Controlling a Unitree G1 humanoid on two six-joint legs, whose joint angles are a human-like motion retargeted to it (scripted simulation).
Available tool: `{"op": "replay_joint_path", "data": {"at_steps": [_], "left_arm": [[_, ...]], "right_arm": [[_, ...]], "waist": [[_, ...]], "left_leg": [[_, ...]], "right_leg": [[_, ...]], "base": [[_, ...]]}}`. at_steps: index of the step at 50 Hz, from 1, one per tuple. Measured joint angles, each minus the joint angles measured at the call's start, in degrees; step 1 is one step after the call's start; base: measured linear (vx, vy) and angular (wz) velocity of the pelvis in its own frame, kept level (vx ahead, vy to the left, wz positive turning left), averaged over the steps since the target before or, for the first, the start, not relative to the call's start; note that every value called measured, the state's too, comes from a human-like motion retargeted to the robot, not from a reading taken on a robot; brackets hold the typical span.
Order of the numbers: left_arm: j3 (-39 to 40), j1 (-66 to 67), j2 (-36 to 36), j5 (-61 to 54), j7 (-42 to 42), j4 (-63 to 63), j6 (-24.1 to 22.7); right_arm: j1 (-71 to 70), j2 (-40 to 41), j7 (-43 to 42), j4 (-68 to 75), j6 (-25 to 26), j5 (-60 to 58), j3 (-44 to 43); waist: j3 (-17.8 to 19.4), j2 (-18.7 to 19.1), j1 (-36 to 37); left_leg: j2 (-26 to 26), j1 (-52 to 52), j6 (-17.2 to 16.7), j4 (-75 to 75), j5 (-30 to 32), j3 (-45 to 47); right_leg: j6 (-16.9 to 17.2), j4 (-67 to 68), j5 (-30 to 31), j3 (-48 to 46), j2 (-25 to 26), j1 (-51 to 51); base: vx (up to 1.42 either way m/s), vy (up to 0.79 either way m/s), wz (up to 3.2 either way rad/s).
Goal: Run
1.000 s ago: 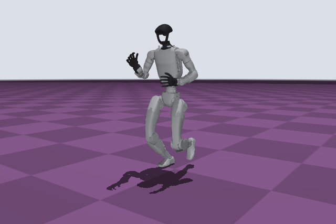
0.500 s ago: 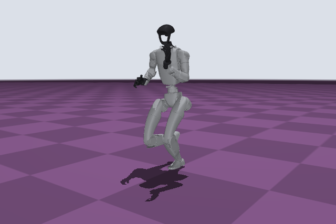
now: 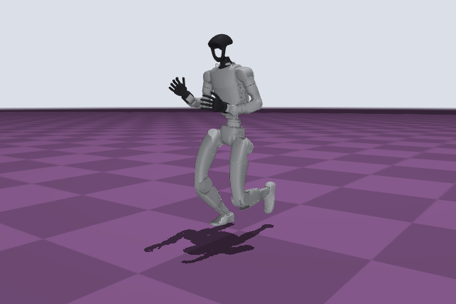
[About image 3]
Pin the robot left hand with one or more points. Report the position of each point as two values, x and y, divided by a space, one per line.
216 103

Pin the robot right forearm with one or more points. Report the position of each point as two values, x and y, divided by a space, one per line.
194 102

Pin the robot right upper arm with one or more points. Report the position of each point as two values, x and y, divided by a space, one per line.
207 87

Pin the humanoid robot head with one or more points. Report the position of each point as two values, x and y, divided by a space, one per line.
220 41

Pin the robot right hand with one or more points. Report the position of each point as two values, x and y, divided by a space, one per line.
180 89

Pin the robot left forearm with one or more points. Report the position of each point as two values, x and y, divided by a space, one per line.
244 108

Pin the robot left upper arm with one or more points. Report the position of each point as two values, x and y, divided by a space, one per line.
246 75

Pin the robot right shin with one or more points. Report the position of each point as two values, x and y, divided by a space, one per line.
213 199

